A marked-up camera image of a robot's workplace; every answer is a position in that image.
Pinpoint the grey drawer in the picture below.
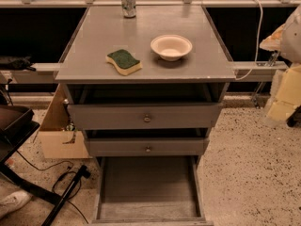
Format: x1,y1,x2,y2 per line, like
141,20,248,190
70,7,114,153
89,156,214,226
68,103,222,130
85,137,209,156

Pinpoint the cardboard box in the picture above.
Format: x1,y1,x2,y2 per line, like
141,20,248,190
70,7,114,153
38,85,89,159

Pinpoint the grey middle drawer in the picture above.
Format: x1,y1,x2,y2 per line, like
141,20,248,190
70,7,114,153
85,137,209,156

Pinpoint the grey bottom drawer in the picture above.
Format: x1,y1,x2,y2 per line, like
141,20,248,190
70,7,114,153
89,156,214,226

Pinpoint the grey top drawer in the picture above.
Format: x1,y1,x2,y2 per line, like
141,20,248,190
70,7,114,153
68,103,222,130

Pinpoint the metal frame rail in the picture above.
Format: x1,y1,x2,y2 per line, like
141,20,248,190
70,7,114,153
0,61,288,84

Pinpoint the black floor cable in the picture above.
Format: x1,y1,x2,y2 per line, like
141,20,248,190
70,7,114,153
15,149,90,224

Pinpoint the white cable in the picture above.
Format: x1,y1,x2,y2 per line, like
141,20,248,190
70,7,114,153
234,0,264,81

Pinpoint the grey wooden drawer cabinet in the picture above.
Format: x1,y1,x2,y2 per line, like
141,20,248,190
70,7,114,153
54,4,237,174

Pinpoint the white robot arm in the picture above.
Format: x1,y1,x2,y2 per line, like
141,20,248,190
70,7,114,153
260,5,301,121

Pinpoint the black bag at left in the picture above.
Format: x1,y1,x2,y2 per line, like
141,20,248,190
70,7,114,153
0,56,35,71

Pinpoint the white paper bowl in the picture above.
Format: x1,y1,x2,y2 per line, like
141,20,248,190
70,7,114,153
150,35,193,61

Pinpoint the silver soda can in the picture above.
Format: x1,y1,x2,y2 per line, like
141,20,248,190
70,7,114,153
121,0,136,18

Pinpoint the white sneaker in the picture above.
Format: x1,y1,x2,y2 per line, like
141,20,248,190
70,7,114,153
0,190,32,218

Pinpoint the green yellow sponge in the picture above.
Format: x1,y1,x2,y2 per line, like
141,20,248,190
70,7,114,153
105,49,142,76

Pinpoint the black chair stand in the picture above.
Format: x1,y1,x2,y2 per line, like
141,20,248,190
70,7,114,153
0,105,92,226

